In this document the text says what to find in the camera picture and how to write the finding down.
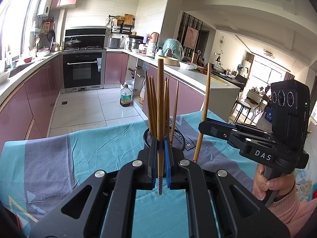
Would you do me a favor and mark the white water heater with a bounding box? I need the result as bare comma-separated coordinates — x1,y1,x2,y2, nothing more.
37,0,52,17

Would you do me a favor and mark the black built-in oven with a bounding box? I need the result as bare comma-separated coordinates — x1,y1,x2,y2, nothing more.
60,49,106,93

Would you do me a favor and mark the person's right hand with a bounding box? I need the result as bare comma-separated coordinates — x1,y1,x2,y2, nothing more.
253,163,295,200

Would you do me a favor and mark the pink thermos jug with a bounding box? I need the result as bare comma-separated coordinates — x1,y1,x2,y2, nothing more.
149,32,159,44

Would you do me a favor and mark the oil bottle on floor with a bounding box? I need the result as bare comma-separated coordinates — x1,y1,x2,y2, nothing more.
120,84,132,107

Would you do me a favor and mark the round bamboo steamer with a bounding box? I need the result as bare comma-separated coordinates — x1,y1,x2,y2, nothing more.
163,57,179,66

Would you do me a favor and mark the teal dome food cover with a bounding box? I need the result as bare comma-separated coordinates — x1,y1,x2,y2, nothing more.
163,38,184,61

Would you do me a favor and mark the pink sleeve right forearm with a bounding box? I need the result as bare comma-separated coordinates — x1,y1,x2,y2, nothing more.
269,186,316,237

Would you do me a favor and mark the teal grey tablecloth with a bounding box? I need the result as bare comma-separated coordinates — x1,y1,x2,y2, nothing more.
0,109,259,238

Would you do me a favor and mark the black mesh utensil cup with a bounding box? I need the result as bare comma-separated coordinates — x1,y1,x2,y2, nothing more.
143,128,185,151

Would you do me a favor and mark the black wall spice rack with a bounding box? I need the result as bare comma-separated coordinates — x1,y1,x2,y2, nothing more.
106,14,135,35

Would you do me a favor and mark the white bowl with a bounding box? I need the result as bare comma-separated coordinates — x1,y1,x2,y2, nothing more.
0,71,10,84

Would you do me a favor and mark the black camera box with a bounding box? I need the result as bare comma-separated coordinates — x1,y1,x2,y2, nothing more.
271,80,310,152

